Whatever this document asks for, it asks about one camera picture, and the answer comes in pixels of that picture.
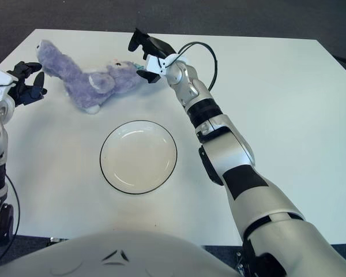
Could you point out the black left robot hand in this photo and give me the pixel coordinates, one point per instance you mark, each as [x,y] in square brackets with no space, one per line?
[26,89]

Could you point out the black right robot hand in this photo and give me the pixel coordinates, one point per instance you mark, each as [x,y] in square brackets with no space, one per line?
[155,47]

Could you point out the purple plush rabbit doll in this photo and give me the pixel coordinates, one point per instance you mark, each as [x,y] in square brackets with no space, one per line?
[83,83]

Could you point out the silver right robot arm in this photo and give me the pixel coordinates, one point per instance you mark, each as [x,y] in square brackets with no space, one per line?
[233,153]

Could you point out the white plate with black rim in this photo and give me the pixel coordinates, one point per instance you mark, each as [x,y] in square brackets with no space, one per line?
[138,157]

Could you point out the grey robot torso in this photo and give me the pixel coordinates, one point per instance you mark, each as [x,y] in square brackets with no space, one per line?
[118,259]

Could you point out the metal table bracket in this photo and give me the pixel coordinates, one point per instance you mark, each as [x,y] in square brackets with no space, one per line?
[56,240]
[242,262]

